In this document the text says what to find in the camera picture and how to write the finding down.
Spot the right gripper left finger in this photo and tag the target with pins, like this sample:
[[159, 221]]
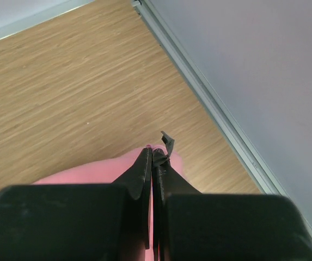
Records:
[[94, 221]]

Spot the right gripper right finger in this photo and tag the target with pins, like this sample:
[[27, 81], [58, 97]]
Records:
[[190, 225]]

